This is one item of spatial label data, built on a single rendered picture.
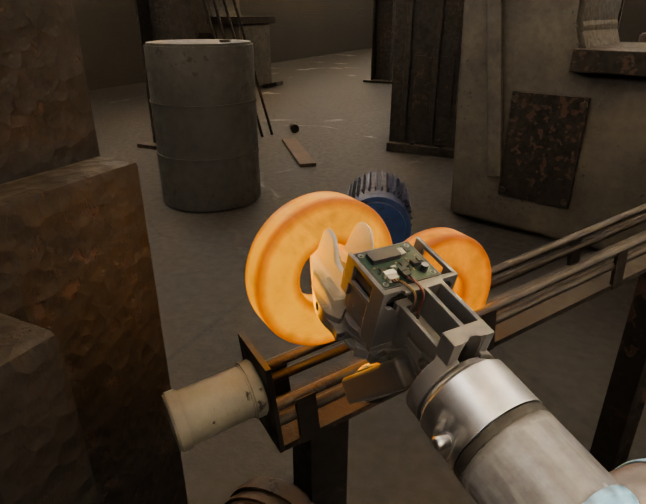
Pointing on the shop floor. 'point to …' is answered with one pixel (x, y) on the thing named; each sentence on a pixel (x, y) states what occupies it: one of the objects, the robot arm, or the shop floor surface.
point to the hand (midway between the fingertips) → (322, 252)
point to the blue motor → (386, 201)
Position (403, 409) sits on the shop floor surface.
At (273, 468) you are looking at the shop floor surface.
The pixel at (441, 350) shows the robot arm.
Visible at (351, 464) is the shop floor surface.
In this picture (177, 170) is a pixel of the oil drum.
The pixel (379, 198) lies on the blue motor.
